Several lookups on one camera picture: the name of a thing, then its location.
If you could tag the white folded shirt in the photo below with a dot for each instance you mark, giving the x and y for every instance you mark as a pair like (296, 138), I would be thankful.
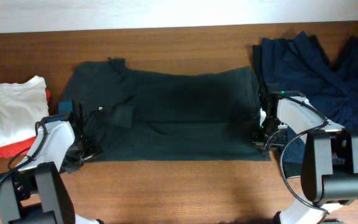
(21, 106)

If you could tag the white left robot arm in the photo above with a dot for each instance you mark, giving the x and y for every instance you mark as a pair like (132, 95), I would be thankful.
(33, 191)

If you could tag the navy blue garment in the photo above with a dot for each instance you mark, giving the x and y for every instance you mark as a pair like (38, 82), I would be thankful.
(301, 64)

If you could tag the red folded shirt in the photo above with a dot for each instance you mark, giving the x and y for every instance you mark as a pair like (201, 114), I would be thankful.
(11, 150)

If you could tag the black Nike t-shirt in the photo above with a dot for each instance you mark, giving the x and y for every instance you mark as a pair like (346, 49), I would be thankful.
(163, 117)

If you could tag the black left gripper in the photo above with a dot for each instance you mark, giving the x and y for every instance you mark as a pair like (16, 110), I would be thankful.
(92, 149)

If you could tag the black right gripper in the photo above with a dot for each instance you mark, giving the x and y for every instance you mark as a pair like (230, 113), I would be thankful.
(264, 145)

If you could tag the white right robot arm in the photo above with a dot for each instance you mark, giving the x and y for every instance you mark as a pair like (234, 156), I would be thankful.
(329, 171)

